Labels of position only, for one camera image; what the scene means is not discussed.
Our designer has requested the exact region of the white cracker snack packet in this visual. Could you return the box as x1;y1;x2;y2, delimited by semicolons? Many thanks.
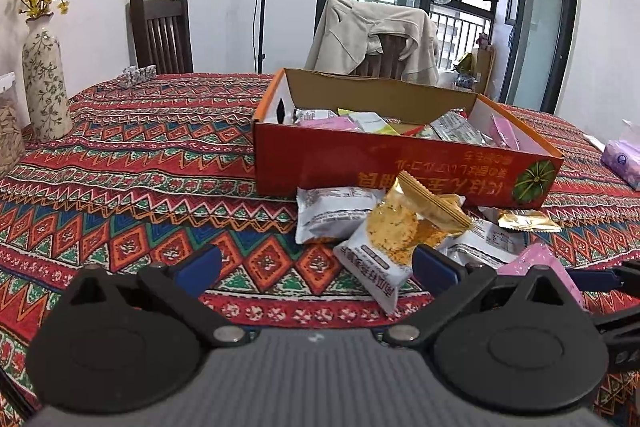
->
332;202;418;314

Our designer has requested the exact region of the beige jacket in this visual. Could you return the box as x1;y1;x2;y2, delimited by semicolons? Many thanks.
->
305;0;440;85

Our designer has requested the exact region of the gold snack packet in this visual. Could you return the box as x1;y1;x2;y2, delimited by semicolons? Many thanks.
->
372;171;474;250
480;206;563;234

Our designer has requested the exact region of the wooden balcony cabinet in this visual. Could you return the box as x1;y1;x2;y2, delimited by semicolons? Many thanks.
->
470;47;497;95

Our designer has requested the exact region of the wooden chair with jacket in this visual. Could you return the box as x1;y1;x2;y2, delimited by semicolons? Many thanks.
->
350;34;416;80

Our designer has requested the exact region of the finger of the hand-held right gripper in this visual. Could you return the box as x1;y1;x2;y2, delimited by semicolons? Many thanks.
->
592;304;640;375
567;259;640;295

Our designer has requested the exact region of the purple tissue pack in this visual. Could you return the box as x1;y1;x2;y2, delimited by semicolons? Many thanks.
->
600;119;640;190

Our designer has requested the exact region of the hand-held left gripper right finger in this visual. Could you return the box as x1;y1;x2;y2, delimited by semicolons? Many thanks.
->
382;243;581;349

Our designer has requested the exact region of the pink snack packet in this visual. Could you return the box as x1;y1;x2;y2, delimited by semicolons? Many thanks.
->
299;117;363;132
497;242;586;308
487;114;521;150

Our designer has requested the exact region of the silver patterned small box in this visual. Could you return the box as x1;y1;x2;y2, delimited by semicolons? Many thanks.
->
122;64;157;86

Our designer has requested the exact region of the floral ceramic vase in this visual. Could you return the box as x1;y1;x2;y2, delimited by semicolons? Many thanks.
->
22;13;73;142

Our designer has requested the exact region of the orange cardboard box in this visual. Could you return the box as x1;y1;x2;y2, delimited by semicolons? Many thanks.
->
251;68;566;210

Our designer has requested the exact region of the small silver snack packet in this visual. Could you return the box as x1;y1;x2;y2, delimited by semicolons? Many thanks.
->
294;108;338;126

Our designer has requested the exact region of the black framed sliding glass door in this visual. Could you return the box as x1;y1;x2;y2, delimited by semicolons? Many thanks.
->
315;0;583;115

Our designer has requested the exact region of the red patterned tablecloth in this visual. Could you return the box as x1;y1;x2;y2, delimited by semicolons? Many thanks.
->
0;72;640;427

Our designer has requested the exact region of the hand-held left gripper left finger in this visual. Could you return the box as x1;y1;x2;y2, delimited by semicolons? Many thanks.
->
62;244;251;349

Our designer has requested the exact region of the white green snack packet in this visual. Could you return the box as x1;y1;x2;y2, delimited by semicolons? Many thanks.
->
339;108;401;136

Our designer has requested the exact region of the large silver snack packet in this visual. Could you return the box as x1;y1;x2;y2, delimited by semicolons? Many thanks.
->
430;109;493;148

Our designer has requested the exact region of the dark wooden chair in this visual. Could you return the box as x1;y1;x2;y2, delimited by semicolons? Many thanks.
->
127;0;195;75

